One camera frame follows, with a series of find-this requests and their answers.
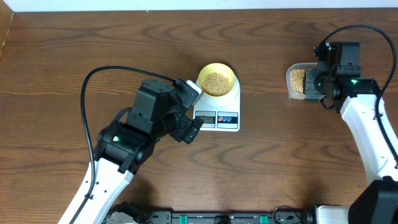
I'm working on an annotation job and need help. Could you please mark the right black cable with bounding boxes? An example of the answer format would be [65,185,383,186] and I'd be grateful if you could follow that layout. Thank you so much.
[317,24,398,166]

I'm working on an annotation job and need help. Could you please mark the left black cable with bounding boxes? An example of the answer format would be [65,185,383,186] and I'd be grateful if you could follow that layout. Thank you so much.
[68,65,187,224]

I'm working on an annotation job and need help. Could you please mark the clear plastic container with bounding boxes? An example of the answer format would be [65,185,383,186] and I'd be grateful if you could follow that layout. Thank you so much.
[286,63,322,101]

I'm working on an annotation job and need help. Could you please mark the black cable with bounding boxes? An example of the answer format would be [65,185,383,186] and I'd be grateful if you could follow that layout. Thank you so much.
[68,65,187,224]
[317,24,398,166]

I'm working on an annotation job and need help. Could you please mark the white digital kitchen scale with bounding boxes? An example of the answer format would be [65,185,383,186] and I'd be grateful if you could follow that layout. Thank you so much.
[193,77,241,132]

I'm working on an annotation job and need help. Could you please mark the pale yellow bowl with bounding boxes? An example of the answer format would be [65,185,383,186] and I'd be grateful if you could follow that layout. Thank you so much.
[197,63,238,98]

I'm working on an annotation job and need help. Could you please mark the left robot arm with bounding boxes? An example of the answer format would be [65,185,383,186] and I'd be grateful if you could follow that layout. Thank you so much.
[60,78,203,223]

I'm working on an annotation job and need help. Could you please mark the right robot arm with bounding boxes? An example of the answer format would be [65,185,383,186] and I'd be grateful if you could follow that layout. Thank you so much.
[301,42,397,223]

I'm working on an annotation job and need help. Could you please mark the soybeans in yellow bowl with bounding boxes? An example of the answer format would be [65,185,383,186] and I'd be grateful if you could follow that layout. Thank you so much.
[202,72,233,96]

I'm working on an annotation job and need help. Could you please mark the soybeans in container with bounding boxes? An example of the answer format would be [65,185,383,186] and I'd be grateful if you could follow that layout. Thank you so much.
[289,69,307,94]

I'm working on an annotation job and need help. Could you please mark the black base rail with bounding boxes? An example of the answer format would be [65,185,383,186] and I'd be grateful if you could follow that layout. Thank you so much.
[105,210,315,224]

